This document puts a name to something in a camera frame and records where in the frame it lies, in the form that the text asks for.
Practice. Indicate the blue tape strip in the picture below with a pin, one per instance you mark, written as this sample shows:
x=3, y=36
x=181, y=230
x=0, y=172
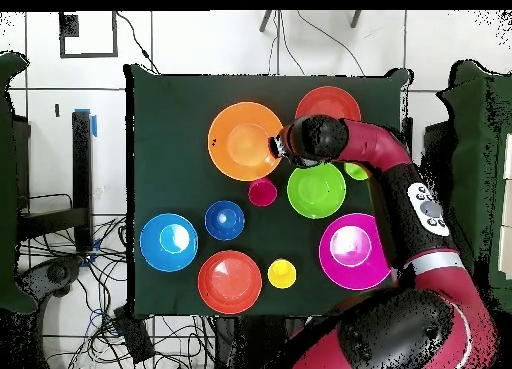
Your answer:
x=94, y=126

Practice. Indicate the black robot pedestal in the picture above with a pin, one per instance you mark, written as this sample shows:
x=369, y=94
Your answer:
x=256, y=345

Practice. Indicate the small dark blue bowl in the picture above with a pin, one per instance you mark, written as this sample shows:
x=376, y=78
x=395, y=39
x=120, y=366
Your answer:
x=224, y=220

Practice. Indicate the white box stack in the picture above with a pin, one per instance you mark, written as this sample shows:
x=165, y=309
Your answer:
x=507, y=245

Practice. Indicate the black square floor frame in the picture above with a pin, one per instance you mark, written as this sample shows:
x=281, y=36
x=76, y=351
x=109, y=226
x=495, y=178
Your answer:
x=115, y=33

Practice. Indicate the dark green table cloth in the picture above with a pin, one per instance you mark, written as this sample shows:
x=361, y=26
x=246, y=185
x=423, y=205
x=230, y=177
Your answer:
x=168, y=145

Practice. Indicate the black pedestal foot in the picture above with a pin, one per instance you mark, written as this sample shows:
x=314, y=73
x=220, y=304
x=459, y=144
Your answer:
x=56, y=273

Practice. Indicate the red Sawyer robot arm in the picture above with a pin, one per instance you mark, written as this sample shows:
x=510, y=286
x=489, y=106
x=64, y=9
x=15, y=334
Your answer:
x=376, y=145

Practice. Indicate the large orange bowl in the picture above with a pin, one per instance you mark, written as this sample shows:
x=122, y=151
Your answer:
x=240, y=153

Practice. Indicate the large pink bowl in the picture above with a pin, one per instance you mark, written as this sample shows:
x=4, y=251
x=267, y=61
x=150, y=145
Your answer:
x=352, y=273

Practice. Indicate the light blue bowl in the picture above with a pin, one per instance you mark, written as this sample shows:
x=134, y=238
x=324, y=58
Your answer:
x=168, y=242

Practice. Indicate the green clothed side table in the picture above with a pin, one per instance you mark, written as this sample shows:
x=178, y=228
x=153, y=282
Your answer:
x=8, y=185
x=480, y=145

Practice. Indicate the red-orange bowl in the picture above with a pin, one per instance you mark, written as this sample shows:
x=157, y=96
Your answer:
x=229, y=282
x=328, y=103

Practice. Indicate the green bowl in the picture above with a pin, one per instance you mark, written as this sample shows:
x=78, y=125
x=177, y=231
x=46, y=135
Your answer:
x=316, y=193

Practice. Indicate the light green cup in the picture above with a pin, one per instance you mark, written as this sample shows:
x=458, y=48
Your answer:
x=355, y=172

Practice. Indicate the black power brick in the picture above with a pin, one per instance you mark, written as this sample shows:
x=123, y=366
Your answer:
x=134, y=337

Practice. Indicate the yellow cup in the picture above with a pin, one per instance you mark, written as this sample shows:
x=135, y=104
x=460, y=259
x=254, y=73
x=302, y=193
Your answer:
x=282, y=273

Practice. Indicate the grey tripod leg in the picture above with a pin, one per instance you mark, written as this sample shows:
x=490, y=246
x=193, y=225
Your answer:
x=266, y=22
x=355, y=19

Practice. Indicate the raspberry red cup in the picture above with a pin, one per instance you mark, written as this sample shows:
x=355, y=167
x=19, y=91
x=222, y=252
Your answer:
x=262, y=193

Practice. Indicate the black metal stand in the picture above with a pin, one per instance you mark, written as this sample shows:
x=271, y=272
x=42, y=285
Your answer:
x=82, y=177

